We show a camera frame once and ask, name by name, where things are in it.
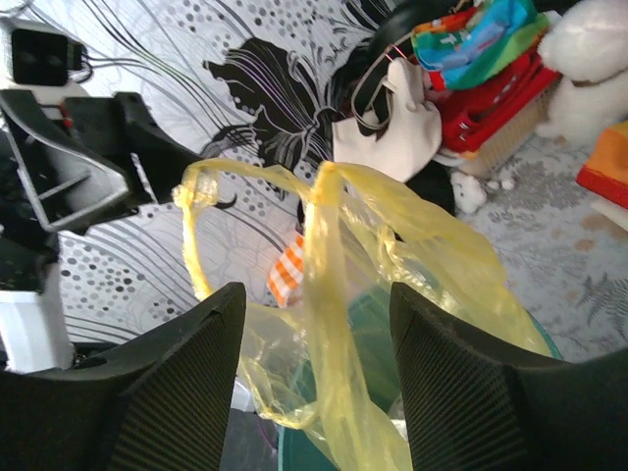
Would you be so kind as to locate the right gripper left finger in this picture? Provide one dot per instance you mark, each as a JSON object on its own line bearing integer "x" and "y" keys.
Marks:
{"x": 158, "y": 402}

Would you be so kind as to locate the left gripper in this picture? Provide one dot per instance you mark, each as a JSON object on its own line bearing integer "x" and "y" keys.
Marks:
{"x": 67, "y": 184}

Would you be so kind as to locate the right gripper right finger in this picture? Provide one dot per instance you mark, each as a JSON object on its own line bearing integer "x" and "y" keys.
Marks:
{"x": 475, "y": 402}

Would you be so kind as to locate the teal plastic trash bin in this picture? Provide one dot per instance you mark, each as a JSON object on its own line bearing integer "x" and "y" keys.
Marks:
{"x": 341, "y": 394}

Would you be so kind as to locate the yellow plastic trash bag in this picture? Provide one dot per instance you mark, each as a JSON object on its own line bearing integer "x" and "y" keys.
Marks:
{"x": 359, "y": 224}

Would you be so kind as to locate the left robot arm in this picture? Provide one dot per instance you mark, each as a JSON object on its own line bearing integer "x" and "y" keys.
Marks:
{"x": 33, "y": 329}

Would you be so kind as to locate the rainbow striped fabric bag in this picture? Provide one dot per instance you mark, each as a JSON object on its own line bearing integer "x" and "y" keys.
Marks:
{"x": 605, "y": 174}

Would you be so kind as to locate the cream canvas tote bag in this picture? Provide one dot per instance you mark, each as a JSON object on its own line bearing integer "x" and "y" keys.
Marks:
{"x": 410, "y": 140}

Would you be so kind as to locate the red fabric bag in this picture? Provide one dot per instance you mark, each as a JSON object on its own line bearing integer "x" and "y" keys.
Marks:
{"x": 472, "y": 116}

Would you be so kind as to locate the colourful cartoon fabric bag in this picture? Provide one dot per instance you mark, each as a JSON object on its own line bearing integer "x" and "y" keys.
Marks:
{"x": 464, "y": 49}

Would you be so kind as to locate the orange checkered cloth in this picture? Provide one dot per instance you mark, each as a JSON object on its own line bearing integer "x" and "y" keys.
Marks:
{"x": 285, "y": 278}

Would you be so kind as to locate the small white bunny plush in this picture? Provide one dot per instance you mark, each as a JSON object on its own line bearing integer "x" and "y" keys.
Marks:
{"x": 468, "y": 192}

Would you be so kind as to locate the black round hat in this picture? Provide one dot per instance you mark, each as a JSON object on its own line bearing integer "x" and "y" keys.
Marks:
{"x": 368, "y": 60}

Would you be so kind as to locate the white fluffy plush sheep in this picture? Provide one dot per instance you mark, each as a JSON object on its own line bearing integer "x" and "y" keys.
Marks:
{"x": 588, "y": 47}

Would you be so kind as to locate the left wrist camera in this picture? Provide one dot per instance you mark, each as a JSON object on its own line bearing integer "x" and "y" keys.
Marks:
{"x": 39, "y": 58}

